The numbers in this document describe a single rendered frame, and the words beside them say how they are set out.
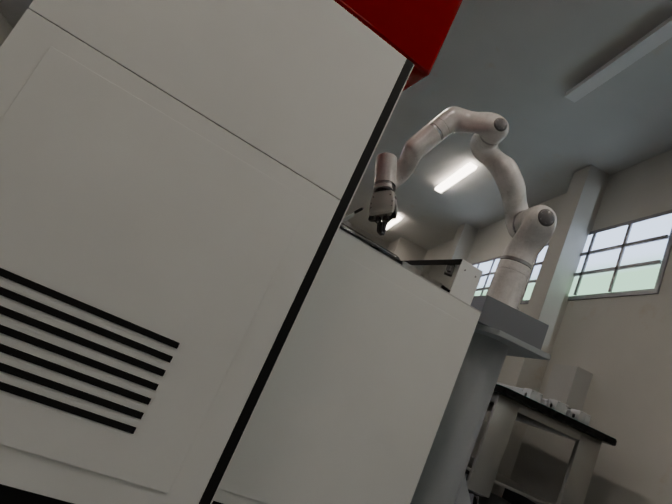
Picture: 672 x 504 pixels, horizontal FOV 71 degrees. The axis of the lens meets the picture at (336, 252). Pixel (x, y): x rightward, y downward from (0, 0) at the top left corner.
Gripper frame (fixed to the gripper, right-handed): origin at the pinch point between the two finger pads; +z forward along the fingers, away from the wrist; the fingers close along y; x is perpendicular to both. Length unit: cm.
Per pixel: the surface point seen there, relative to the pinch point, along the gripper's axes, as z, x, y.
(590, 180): -243, -391, -100
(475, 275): 19.2, -2.9, -33.0
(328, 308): 42, 38, -2
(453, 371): 51, 0, -27
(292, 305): 49, 63, -6
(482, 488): 88, -222, 0
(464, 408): 59, -27, -25
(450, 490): 85, -30, -20
